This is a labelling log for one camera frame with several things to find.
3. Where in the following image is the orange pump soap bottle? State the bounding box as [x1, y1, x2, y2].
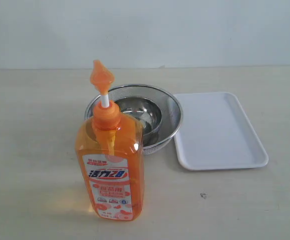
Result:
[75, 60, 144, 221]

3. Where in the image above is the small stainless steel bowl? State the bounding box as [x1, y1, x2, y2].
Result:
[115, 96, 162, 142]

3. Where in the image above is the stainless steel mesh colander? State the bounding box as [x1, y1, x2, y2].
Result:
[74, 84, 182, 163]

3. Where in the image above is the white plastic tray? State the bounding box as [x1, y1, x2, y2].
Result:
[174, 92, 269, 171]

